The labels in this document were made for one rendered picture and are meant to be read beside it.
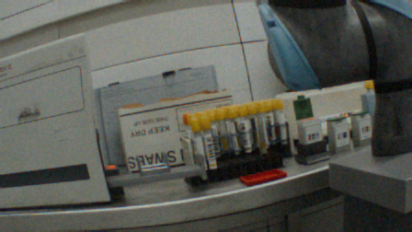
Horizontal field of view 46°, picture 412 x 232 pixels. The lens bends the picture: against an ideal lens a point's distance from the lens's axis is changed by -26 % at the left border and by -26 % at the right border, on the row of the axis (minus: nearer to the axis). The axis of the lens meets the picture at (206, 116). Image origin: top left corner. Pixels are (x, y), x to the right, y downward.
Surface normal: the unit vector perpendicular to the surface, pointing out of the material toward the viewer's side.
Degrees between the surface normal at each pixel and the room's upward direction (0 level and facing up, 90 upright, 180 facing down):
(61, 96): 90
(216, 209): 90
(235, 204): 90
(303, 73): 128
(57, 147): 90
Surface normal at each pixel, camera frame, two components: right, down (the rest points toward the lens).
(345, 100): 0.00, 0.05
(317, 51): 0.00, 0.29
